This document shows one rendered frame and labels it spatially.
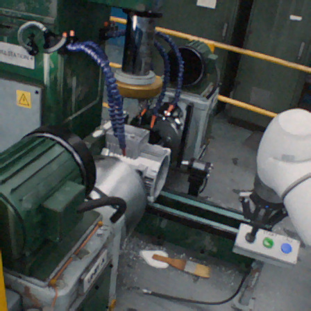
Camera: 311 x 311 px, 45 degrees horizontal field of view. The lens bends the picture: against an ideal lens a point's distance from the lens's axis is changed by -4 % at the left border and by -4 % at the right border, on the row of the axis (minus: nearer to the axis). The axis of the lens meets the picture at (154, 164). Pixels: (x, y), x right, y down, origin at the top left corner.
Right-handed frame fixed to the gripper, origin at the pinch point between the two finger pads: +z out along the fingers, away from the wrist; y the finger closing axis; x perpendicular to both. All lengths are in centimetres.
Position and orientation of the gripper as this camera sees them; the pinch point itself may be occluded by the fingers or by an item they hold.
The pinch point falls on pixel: (255, 225)
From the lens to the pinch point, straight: 101.0
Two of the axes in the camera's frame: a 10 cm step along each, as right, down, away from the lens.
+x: -3.6, 7.9, -4.9
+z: 0.5, 5.4, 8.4
